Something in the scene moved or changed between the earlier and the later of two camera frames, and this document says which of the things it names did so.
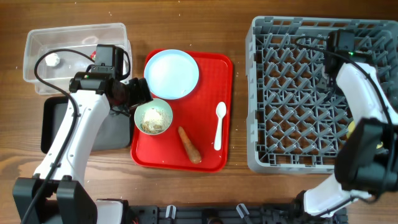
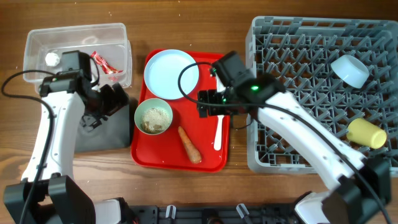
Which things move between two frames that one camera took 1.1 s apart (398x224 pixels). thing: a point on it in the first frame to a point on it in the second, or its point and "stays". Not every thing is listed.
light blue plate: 171,74 stays
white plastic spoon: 221,110 stays
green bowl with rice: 153,117 stays
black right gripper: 323,83 to 203,103
